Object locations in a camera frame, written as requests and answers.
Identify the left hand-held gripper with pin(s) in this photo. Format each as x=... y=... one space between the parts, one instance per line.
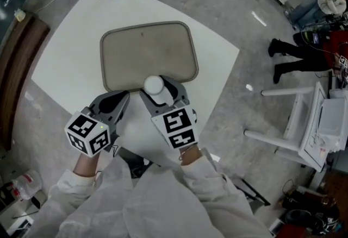
x=87 y=133

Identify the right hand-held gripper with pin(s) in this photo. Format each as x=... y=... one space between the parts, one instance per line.
x=176 y=125

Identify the beige tray dish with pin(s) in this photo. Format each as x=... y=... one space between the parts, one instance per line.
x=144 y=57

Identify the person's right forearm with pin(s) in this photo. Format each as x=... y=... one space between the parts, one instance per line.
x=195 y=166

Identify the person's left forearm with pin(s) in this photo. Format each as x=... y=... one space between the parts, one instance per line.
x=84 y=166

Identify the white paper scrap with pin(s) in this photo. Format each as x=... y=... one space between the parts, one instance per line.
x=249 y=87

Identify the person's white coat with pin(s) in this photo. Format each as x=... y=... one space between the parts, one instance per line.
x=152 y=204

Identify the brown wooden bench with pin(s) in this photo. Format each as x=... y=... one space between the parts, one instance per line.
x=19 y=68

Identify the clear plastic bag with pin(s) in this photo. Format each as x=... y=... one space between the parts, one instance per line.
x=27 y=184

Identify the black chair base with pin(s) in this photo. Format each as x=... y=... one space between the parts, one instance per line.
x=253 y=193

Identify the small yellow box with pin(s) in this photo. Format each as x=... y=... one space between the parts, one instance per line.
x=20 y=15

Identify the white overturned table frame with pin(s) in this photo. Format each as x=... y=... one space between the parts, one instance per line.
x=291 y=122

